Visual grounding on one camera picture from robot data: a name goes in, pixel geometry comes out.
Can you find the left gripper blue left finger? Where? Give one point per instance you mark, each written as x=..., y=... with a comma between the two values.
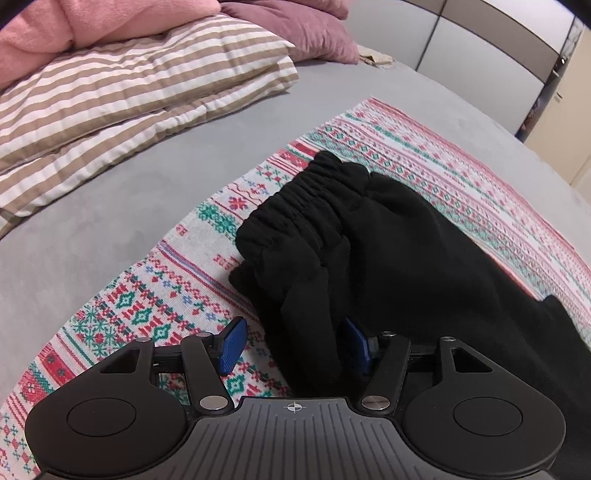
x=229, y=345

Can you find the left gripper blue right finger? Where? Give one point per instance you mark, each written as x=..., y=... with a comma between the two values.
x=365, y=348

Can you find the black pants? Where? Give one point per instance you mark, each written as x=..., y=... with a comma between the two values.
x=339, y=246

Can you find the patterned red green blanket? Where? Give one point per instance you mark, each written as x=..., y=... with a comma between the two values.
x=182, y=286

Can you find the grey bed sheet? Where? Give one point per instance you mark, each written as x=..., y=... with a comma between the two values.
x=59, y=258

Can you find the beige striped duvet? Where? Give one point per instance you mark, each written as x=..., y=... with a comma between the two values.
x=88, y=111

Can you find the cream door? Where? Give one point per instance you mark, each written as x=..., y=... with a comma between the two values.
x=561, y=137

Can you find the beige folded cloth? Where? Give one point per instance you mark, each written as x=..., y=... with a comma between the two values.
x=375, y=58

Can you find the mauve pillow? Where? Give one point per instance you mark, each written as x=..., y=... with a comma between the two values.
x=315, y=28

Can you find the grey white sliding wardrobe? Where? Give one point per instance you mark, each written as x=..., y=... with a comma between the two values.
x=496, y=55

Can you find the pink fleece blanket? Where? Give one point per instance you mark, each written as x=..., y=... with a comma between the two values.
x=46, y=29

